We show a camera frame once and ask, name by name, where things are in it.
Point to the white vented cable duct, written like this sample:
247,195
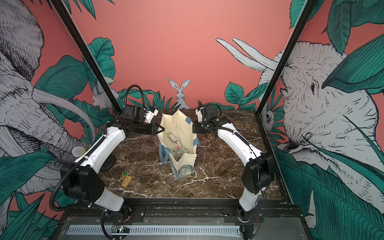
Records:
155,230

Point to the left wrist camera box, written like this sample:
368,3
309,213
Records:
138,114

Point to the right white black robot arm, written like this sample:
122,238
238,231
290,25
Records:
260,168

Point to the black frame post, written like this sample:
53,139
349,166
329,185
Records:
64,14
297,31

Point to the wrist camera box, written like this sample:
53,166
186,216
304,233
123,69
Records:
138,114
208,112

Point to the black right frame post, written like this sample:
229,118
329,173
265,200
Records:
297,31

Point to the cream canvas tote bag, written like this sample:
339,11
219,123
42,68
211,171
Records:
181,126

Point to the black left frame post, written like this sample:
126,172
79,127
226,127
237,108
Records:
64,14

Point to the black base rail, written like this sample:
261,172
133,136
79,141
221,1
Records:
224,209

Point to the clear compass case barcode label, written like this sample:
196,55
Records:
173,138

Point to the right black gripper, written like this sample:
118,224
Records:
195,128

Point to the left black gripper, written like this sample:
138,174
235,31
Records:
154,128

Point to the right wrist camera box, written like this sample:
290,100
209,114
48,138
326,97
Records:
208,112

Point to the small wooden tag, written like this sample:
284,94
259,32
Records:
126,181

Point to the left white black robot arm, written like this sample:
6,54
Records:
80,180

